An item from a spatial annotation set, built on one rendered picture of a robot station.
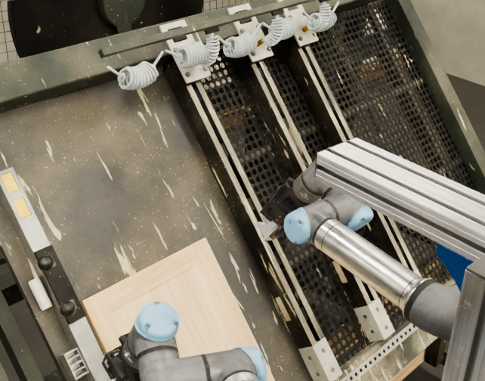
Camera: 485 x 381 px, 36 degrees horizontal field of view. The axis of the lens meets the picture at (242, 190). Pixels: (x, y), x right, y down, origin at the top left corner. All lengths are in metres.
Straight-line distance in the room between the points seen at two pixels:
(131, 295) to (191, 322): 0.20
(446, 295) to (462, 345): 0.52
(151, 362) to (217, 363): 0.11
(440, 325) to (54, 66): 1.19
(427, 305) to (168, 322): 0.49
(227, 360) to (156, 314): 0.15
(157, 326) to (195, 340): 0.79
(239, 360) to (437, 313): 0.39
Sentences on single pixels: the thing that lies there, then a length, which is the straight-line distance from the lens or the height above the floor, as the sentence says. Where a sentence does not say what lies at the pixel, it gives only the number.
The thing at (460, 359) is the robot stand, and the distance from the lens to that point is 0.96.
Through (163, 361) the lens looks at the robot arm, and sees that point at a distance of 1.32.
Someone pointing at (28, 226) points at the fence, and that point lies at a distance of 1.93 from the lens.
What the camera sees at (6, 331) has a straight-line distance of 1.96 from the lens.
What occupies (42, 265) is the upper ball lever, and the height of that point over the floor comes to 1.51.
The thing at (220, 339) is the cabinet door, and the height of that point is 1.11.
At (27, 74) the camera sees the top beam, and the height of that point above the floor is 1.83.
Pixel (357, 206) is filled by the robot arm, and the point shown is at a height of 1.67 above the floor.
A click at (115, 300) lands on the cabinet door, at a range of 2.00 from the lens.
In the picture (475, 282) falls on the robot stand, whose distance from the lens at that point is 0.90.
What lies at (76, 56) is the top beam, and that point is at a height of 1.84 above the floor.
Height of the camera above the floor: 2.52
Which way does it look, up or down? 29 degrees down
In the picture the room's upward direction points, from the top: 2 degrees clockwise
